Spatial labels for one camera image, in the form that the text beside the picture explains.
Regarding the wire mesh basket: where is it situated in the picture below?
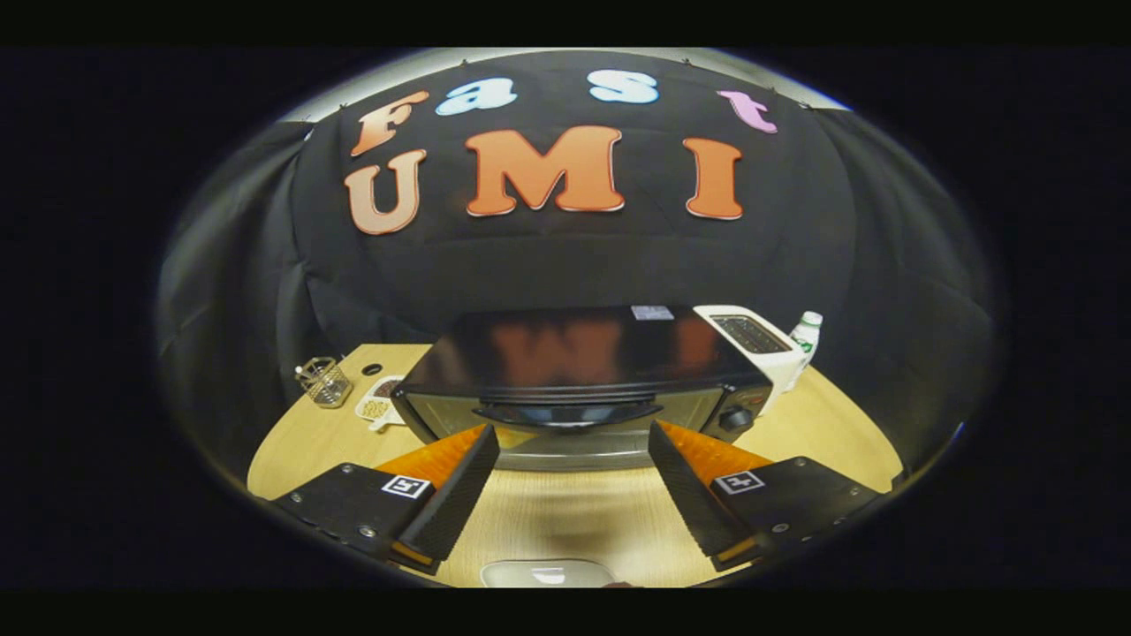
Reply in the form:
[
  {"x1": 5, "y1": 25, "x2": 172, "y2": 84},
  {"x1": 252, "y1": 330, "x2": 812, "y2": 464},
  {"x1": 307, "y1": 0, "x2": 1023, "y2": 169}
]
[{"x1": 294, "y1": 356, "x2": 354, "y2": 409}]

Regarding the white pop-up toaster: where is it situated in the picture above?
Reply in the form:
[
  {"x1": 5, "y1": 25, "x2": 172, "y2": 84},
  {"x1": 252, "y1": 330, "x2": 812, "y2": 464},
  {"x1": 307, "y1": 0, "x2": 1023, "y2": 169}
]
[{"x1": 694, "y1": 305, "x2": 807, "y2": 416}]

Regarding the white bottle green label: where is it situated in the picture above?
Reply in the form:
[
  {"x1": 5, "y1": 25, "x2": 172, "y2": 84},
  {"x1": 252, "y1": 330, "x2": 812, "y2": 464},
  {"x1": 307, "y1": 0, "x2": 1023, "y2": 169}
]
[{"x1": 789, "y1": 311, "x2": 824, "y2": 391}]

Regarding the white divided snack dish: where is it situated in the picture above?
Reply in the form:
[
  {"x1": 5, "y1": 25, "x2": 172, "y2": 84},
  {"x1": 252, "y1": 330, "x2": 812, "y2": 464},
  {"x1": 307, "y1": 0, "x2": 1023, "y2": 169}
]
[{"x1": 355, "y1": 375, "x2": 407, "y2": 432}]

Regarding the black backdrop cloth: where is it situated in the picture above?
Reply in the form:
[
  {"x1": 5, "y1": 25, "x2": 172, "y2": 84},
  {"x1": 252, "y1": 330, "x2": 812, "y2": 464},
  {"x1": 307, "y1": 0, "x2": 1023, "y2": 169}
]
[{"x1": 155, "y1": 49, "x2": 999, "y2": 478}]

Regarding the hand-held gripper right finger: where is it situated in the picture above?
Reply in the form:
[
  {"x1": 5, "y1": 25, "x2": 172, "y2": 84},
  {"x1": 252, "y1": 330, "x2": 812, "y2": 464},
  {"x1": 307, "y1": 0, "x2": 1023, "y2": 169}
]
[{"x1": 648, "y1": 420, "x2": 884, "y2": 573}]

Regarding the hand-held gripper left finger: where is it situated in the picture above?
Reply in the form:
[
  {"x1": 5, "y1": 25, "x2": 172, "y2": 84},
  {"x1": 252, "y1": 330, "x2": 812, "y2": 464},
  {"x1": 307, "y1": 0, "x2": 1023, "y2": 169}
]
[{"x1": 274, "y1": 423, "x2": 501, "y2": 575}]

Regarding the black toaster oven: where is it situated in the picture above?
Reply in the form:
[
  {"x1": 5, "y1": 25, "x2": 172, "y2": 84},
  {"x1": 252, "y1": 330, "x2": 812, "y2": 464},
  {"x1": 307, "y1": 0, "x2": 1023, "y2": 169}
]
[{"x1": 391, "y1": 306, "x2": 775, "y2": 472}]

